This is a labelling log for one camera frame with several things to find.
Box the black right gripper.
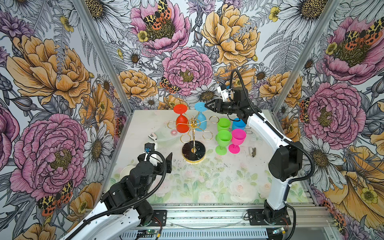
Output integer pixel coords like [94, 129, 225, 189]
[204, 98, 240, 115]

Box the blue wine glass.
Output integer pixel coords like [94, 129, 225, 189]
[195, 102, 207, 132]
[232, 118, 246, 130]

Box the green wine glass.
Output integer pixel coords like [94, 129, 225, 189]
[215, 130, 232, 156]
[217, 118, 231, 131]

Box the red wine glass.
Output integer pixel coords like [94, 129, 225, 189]
[174, 104, 190, 134]

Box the pink wine glass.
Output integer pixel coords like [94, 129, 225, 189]
[229, 129, 247, 154]

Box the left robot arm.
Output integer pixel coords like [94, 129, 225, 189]
[63, 151, 173, 240]

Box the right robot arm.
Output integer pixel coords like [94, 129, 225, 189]
[205, 86, 303, 224]

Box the gold wine glass rack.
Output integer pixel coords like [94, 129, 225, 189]
[167, 114, 220, 164]

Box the brown paper cup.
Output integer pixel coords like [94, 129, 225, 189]
[120, 165, 135, 179]

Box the small metal binder clip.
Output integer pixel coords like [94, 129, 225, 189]
[249, 147, 257, 158]

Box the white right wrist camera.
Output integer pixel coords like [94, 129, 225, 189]
[217, 85, 233, 102]

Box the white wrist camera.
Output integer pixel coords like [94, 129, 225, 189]
[144, 143, 158, 167]
[217, 85, 233, 102]

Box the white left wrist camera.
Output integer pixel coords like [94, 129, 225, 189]
[144, 143, 158, 167]

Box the black corrugated left cable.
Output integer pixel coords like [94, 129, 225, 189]
[64, 150, 168, 240]

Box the black corrugated cable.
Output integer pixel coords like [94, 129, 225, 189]
[64, 150, 168, 240]
[229, 68, 316, 184]

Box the black corrugated right cable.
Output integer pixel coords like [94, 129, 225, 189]
[229, 68, 316, 184]

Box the aluminium front rail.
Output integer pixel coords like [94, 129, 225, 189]
[74, 203, 337, 240]

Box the right aluminium corner post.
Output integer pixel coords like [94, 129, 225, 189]
[272, 0, 340, 113]

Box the aluminium corner post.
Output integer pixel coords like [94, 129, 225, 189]
[272, 0, 340, 113]
[71, 0, 133, 116]

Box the left aluminium corner post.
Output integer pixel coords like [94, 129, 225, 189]
[71, 0, 133, 116]

